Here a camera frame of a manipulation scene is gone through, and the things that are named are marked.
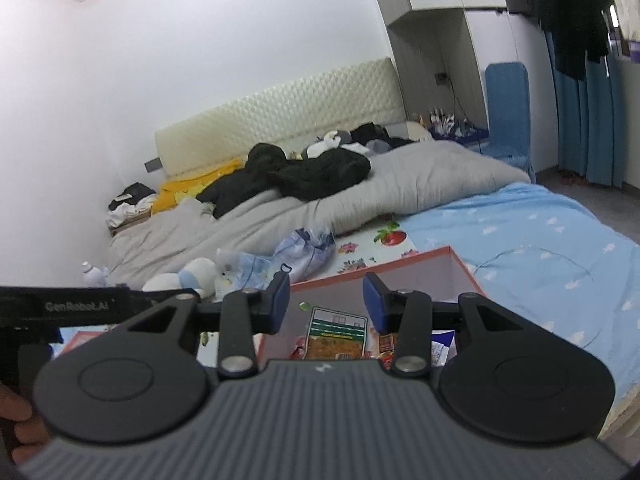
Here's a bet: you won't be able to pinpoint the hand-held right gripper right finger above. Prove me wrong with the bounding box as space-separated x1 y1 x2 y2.
362 272 526 377

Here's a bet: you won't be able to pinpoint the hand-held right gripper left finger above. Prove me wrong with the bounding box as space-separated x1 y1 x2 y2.
127 272 291 378

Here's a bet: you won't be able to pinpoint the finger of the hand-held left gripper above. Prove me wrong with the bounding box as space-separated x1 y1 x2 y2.
129 287 181 307

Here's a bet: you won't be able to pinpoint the dark red snack packet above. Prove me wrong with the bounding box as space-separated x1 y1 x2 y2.
377 330 401 361

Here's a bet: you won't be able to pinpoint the green white snack packet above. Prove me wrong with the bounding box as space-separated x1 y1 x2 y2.
304 305 368 361

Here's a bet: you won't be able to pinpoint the deep pink cardboard box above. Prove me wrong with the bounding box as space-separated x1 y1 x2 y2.
252 245 488 361

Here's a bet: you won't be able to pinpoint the blue white snack packet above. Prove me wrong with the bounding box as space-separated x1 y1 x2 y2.
430 330 458 363

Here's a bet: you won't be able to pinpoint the person's left hand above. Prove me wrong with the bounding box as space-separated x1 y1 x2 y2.
0 385 51 466

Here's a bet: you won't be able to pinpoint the white blue plush toy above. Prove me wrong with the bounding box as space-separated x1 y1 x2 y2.
141 257 219 297

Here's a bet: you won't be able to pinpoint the white spray bottle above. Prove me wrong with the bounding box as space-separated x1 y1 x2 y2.
81 261 110 287

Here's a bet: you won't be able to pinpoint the shallow pink box lid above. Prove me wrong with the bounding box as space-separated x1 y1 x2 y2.
50 327 121 361

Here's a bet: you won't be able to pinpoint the fruit printed tablecloth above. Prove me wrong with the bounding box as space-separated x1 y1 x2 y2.
332 215 426 281

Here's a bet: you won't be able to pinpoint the clear plastic bag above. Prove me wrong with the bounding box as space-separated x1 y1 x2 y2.
215 247 273 301

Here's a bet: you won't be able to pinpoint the blue white plastic bag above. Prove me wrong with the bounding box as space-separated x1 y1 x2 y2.
272 227 337 283

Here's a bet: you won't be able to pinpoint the pile of folded clothes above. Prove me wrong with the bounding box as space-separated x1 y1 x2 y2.
106 182 158 228

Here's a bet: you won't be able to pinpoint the yellow pillow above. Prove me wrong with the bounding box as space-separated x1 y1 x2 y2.
150 157 247 216

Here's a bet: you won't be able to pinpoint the grey duvet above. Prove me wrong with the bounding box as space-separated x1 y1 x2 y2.
107 139 532 288

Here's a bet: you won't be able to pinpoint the black clothes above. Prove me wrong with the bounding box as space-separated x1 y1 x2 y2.
195 122 408 220

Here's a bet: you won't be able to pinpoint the light blue bed sheet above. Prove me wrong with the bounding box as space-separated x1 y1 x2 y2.
397 181 640 441

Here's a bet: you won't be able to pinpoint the small white grey plush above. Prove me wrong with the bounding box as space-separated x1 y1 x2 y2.
306 130 353 158

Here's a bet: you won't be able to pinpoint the cream quilted headboard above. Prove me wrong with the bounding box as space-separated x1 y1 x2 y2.
154 56 406 181

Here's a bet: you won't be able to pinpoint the group of small bottles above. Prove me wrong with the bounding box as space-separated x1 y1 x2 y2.
417 107 488 141

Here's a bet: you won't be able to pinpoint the blue chair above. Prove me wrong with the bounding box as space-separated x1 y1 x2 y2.
484 61 537 183

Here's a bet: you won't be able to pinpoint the blue curtain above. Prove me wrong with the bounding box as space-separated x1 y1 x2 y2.
542 25 626 188

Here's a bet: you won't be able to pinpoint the dark hanging clothes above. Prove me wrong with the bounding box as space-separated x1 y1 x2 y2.
492 0 621 81

